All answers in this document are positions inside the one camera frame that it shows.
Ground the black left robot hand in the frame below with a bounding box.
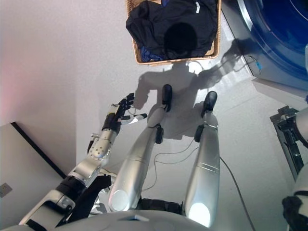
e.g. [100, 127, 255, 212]
[102, 92, 148, 133]

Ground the tan wicker laundry basket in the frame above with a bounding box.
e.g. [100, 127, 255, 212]
[125, 0, 222, 66]

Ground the grey front-load washing machine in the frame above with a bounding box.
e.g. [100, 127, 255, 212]
[220, 0, 308, 91]

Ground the silver left robot leg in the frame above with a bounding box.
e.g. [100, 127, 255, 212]
[107, 84, 174, 213]

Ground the silver robot leg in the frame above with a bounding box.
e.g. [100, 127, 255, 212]
[107, 84, 174, 213]
[183, 90, 221, 229]

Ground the black garment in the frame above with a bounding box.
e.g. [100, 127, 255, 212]
[126, 0, 218, 60]

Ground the silver right robot leg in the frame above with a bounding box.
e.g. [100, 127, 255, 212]
[183, 90, 221, 229]

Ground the grey robot torso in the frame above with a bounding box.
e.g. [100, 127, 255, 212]
[0, 198, 257, 231]

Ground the white appliance platform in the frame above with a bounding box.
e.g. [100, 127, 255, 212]
[251, 77, 308, 104]

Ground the thin white floor cable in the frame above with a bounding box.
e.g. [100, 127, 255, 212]
[141, 137, 201, 191]

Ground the black fabric strap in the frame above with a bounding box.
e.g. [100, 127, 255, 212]
[54, 175, 113, 228]

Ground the grey wall socket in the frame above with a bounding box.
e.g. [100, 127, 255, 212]
[0, 182, 13, 199]

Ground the black floor cable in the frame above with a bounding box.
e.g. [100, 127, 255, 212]
[218, 155, 257, 231]

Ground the cable with blue connector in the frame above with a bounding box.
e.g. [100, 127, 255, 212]
[244, 54, 263, 76]

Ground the black metal frame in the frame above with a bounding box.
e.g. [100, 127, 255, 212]
[269, 105, 308, 182]

